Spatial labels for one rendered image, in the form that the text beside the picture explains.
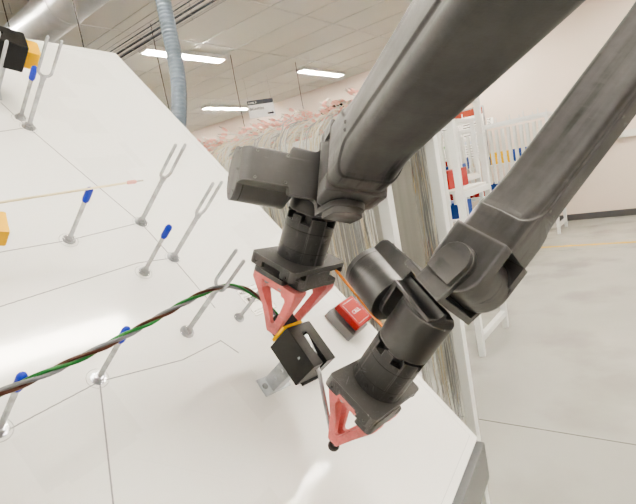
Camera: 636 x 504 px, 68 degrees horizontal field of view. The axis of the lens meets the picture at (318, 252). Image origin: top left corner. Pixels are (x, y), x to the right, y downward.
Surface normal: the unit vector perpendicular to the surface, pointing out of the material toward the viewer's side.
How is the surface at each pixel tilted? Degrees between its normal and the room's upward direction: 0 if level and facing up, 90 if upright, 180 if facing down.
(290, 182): 79
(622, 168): 90
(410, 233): 90
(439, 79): 153
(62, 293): 51
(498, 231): 56
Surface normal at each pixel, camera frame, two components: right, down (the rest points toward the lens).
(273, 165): 0.31, -0.15
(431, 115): -0.02, 0.98
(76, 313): 0.55, -0.67
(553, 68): -0.59, 0.22
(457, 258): -0.59, -0.38
